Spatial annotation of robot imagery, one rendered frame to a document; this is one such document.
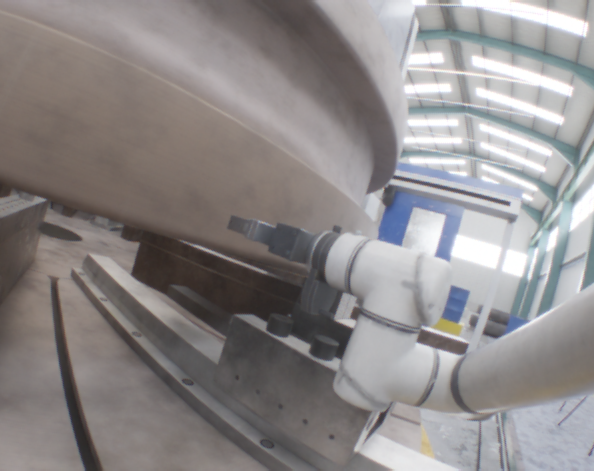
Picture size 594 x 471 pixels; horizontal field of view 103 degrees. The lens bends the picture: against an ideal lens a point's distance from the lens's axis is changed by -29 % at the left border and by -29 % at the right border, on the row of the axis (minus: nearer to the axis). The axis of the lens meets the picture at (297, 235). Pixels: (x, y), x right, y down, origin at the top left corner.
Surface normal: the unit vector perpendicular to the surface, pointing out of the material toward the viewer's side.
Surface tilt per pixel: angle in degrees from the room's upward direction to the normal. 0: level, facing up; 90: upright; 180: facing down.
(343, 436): 90
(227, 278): 90
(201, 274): 90
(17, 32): 90
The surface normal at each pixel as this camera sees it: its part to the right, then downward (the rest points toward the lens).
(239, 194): 0.72, 0.23
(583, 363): -0.92, 0.33
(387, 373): -0.14, -0.10
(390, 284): -0.61, -0.23
